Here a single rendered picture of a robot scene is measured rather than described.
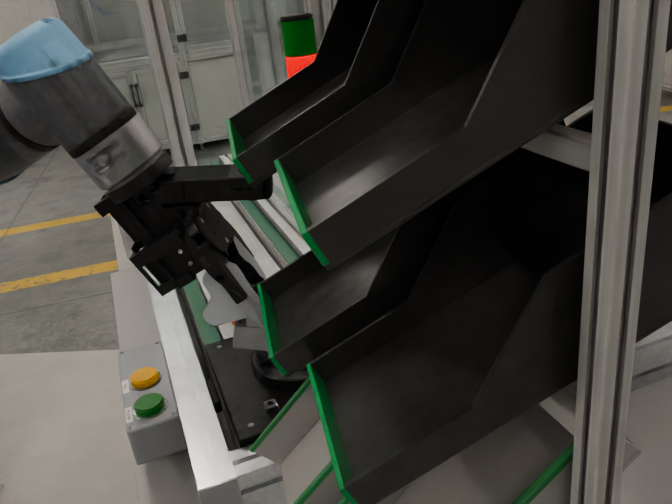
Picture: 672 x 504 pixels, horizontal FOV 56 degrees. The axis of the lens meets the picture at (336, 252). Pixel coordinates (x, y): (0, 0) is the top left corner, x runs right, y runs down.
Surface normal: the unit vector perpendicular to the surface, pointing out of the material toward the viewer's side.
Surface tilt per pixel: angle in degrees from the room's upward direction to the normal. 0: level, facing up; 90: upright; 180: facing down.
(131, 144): 74
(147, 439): 90
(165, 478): 0
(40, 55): 79
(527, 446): 45
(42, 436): 0
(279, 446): 90
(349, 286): 25
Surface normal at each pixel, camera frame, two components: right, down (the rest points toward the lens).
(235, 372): -0.11, -0.90
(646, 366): 0.36, 0.36
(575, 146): -0.93, 0.25
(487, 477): -0.77, -0.51
